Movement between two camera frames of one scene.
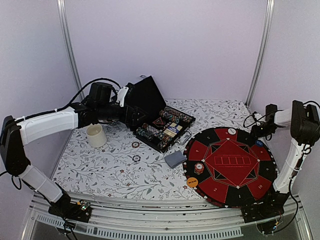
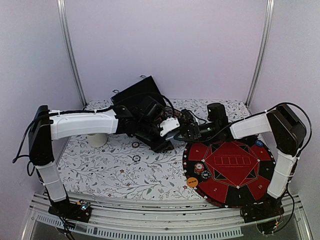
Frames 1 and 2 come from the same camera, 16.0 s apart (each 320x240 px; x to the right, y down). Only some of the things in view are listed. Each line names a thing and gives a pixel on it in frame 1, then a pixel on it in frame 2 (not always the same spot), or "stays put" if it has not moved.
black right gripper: [256, 133] to [193, 132]
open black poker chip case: [147, 116] stays put
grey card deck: [175, 158] to [178, 144]
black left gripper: [133, 120] to [161, 146]
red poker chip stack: [199, 168] stays put
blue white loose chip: [136, 158] stays put
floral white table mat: [127, 167] stays put
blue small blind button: [259, 143] stays put
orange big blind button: [192, 182] stays put
